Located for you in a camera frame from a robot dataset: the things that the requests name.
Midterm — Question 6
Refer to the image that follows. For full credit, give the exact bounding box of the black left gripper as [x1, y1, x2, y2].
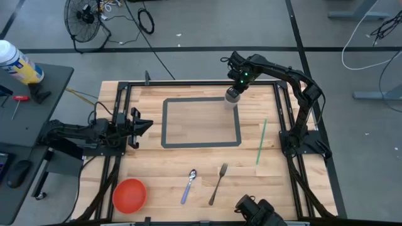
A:
[114, 107, 155, 149]

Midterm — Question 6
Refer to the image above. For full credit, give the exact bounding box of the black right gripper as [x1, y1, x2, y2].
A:
[225, 64, 257, 103]

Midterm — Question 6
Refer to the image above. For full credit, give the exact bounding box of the green plastic straw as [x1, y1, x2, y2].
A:
[256, 118, 268, 166]

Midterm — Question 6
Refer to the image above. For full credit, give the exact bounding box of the red plastic bowl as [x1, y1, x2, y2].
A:
[112, 178, 148, 215]

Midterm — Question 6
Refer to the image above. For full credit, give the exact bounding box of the spoon with purple handle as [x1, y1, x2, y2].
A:
[180, 169, 197, 205]

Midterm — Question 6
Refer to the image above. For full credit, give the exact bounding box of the silver metal fork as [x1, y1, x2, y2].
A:
[208, 163, 229, 207]

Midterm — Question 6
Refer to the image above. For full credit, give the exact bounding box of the black tape rectangle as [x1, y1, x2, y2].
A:
[160, 97, 242, 149]

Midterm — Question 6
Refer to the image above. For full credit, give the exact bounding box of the small black stand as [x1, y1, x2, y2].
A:
[27, 82, 52, 105]

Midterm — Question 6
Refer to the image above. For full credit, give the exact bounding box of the dark grey side desk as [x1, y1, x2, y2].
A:
[0, 62, 75, 225]

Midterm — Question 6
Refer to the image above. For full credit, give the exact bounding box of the black bulky device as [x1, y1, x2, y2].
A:
[234, 194, 288, 226]

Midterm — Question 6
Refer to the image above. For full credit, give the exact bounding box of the black floor fan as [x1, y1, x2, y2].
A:
[63, 0, 112, 54]

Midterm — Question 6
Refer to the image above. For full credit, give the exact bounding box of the black computer mouse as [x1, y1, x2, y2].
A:
[6, 159, 32, 189]

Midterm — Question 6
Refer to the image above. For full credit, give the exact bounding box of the yellow wipes canister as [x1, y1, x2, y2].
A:
[0, 40, 45, 85]

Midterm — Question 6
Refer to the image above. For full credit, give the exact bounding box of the grey desk foot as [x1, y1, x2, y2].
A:
[328, 0, 392, 19]
[352, 83, 402, 101]

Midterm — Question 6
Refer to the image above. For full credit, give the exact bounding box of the black metal table frame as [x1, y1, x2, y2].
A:
[75, 80, 337, 222]

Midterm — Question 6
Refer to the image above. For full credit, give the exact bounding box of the yellow cable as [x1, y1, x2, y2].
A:
[65, 87, 97, 107]

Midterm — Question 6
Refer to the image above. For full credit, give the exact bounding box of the long black floor cable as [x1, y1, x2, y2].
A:
[124, 0, 176, 80]

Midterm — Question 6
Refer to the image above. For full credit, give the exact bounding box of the coiled black cable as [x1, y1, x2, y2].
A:
[137, 8, 155, 35]

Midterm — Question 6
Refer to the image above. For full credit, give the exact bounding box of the white floor cable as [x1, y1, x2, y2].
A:
[341, 0, 402, 71]

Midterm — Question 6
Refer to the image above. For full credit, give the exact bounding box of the red-handled screwdriver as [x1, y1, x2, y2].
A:
[11, 95, 31, 121]

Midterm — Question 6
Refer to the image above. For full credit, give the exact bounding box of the thin black floor cable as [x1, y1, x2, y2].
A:
[378, 51, 402, 114]

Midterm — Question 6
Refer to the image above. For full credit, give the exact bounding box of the black cable bundle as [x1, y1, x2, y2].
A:
[370, 9, 402, 46]

